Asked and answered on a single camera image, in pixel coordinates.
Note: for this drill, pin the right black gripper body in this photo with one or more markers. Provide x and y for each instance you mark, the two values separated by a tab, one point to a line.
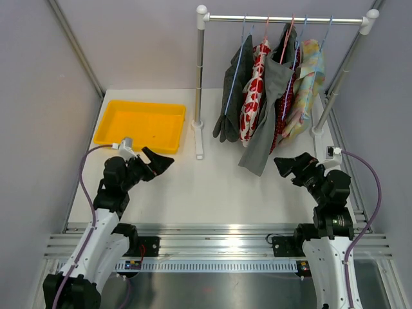
311	177

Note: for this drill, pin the pastel floral skirt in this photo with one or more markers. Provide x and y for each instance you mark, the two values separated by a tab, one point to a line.
293	126

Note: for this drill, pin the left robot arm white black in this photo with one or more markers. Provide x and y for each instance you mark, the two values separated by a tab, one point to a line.
80	282

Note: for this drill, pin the yellow plastic tray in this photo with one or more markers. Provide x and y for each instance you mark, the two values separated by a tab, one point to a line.
153	125

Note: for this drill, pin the plain grey skirt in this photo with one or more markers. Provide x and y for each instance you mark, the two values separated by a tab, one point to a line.
256	153

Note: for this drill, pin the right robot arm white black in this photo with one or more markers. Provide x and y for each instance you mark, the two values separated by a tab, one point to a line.
326	241

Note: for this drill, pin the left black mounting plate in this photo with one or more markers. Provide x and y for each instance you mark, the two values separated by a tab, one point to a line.
149	246

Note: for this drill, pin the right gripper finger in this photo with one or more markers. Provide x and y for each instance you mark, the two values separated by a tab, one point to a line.
287	166
305	158

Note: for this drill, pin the blue hanger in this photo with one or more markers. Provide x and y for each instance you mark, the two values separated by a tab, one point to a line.
242	71
312	74
296	46

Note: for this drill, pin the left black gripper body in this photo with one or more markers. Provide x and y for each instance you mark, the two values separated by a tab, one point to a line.
138	170

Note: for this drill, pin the aluminium rail base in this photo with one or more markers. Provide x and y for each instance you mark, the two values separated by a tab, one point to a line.
231	241

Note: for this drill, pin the silver white clothes rack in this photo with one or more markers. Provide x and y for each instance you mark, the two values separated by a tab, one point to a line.
320	114

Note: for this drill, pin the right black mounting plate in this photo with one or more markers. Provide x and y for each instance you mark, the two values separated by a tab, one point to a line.
286	247

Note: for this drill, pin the red white polka-dot skirt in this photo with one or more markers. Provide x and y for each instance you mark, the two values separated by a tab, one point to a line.
286	62

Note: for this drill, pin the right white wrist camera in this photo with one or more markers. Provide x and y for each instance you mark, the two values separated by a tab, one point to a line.
333	157

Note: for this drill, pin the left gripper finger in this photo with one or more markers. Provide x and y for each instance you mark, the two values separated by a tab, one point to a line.
159	164
149	153

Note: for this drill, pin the dark grey dotted skirt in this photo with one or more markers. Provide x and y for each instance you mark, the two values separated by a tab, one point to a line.
227	127

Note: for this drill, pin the pink hanger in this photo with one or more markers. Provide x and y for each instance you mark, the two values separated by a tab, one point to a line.
266	32
286	38

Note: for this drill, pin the white slotted cable duct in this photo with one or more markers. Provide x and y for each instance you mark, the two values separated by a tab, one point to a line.
227	266

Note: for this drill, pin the white red floral skirt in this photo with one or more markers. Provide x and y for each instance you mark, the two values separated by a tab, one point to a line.
253	93

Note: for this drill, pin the black mounting plate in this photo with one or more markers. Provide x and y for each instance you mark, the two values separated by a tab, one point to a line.
149	246
286	247

